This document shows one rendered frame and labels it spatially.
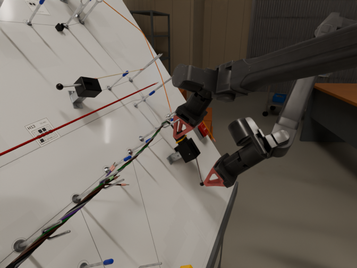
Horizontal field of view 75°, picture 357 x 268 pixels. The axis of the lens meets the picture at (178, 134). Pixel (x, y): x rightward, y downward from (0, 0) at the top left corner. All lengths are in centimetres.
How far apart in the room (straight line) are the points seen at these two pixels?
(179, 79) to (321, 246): 187
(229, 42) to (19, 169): 644
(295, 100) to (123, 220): 54
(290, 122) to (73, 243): 56
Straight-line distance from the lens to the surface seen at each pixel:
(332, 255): 219
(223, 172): 65
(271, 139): 63
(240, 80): 51
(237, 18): 671
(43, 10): 76
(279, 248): 207
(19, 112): 54
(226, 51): 674
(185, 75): 55
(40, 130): 53
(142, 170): 64
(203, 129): 93
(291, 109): 71
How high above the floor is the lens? 147
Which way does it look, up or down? 23 degrees down
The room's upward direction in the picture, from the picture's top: straight up
